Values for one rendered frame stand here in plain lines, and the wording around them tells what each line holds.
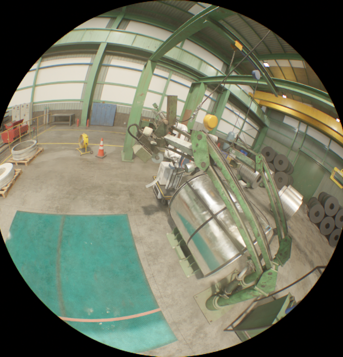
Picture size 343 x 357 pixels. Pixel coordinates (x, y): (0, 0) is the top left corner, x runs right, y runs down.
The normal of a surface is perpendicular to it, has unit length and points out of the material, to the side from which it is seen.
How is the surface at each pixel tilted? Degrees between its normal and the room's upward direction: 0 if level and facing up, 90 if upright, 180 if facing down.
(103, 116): 90
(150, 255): 0
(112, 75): 90
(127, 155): 90
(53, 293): 0
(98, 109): 90
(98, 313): 0
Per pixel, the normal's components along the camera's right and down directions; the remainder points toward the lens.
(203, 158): -0.67, 0.18
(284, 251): -0.93, -0.12
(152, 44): 0.38, 0.56
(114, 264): 0.29, -0.83
